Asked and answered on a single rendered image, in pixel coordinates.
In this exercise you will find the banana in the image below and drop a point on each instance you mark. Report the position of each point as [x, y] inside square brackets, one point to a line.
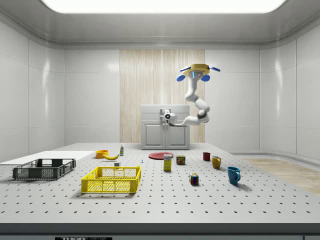
[110, 157]

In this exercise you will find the small white bottle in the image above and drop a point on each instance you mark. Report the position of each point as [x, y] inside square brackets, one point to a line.
[121, 150]

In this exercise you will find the puzzle cube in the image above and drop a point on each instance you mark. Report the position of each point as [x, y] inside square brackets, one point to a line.
[194, 179]

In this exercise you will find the grey cube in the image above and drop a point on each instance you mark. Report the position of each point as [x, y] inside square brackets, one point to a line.
[117, 164]

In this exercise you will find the yellow basket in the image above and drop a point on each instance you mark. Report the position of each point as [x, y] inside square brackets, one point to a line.
[110, 178]

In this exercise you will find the blue mug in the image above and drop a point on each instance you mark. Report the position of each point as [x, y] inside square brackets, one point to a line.
[232, 176]

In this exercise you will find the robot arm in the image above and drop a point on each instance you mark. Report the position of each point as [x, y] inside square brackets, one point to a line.
[192, 87]

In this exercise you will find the yellow bowl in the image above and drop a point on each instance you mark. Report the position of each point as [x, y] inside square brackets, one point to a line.
[100, 155]

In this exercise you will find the dark grey basket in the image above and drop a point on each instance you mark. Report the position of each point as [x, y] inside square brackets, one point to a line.
[37, 177]

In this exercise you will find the red mug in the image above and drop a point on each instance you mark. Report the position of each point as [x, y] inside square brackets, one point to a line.
[206, 157]

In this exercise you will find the red plate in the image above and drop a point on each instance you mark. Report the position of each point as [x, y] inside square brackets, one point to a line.
[157, 156]

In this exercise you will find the yellow and white box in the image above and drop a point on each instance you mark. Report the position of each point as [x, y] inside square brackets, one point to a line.
[167, 163]

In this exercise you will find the yellow mug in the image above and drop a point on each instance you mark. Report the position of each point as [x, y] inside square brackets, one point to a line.
[215, 163]

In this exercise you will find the white cabinet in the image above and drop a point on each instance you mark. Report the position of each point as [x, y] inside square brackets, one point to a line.
[152, 135]

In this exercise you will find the flat-sided can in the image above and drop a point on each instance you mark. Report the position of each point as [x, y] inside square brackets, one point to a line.
[180, 160]

